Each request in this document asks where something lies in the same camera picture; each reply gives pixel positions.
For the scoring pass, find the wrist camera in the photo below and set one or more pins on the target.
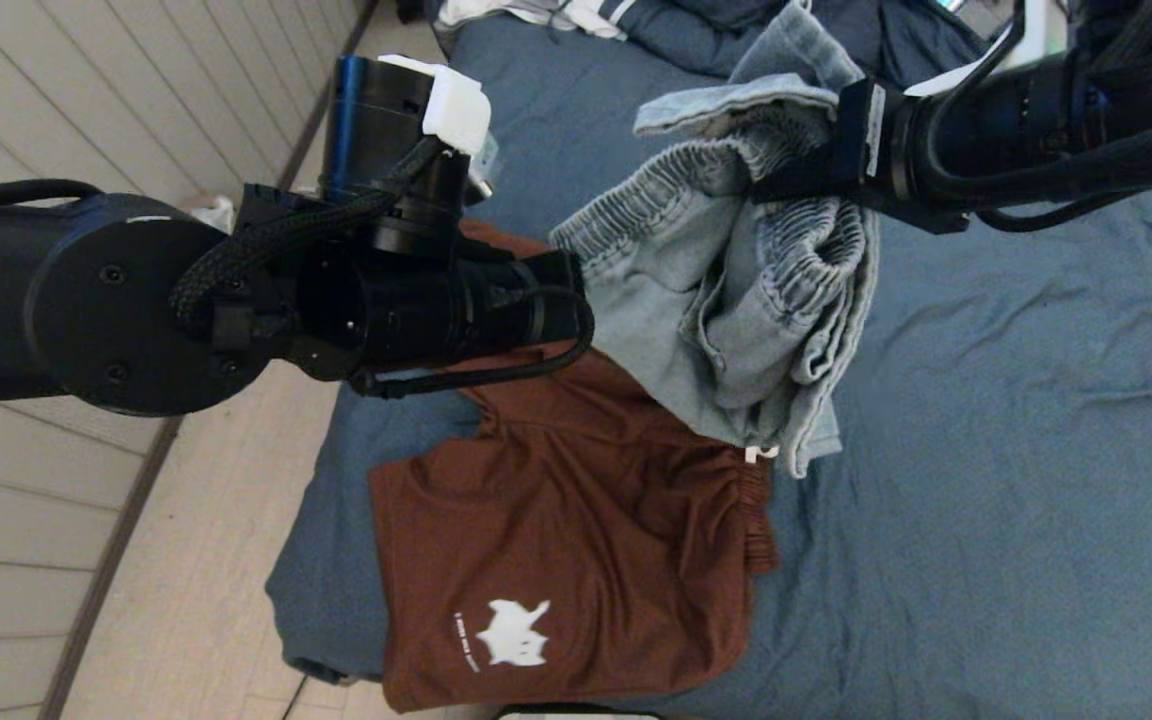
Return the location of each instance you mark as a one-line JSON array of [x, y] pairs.
[[483, 170], [1041, 30]]

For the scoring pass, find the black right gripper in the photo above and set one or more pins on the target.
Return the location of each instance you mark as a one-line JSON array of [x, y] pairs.
[[986, 130]]

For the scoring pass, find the small black object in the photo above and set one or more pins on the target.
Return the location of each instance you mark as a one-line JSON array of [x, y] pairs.
[[410, 10]]

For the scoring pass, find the blue bed cover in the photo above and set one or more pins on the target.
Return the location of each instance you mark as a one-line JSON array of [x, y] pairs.
[[1036, 450]]

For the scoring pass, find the white striped garment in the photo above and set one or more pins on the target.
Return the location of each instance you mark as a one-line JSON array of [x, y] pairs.
[[591, 15]]

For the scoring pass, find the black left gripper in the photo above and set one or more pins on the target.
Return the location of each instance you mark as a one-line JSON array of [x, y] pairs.
[[416, 300]]

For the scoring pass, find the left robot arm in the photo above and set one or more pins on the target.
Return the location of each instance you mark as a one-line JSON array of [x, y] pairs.
[[36, 300]]

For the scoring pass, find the clear plastic bin liner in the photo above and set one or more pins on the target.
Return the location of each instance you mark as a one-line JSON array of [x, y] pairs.
[[216, 212]]

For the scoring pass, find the light blue denim shorts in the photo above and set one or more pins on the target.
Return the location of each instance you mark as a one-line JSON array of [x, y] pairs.
[[696, 300]]

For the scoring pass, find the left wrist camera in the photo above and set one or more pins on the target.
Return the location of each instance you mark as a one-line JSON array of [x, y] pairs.
[[483, 170]]

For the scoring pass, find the brown shorts with white print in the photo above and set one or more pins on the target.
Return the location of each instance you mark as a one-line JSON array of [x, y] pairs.
[[556, 520]]

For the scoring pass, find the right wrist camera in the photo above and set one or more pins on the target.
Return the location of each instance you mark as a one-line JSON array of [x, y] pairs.
[[1041, 30]]

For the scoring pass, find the crumpled blue duvet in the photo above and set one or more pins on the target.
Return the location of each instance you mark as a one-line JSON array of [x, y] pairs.
[[696, 30]]

